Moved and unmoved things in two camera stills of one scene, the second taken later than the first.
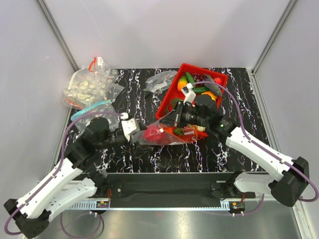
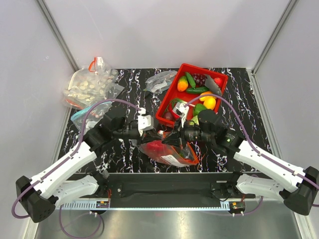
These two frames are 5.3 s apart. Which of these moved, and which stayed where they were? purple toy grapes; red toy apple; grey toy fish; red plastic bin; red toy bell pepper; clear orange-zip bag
Moved: clear orange-zip bag; red toy bell pepper
Stayed: grey toy fish; red plastic bin; purple toy grapes; red toy apple
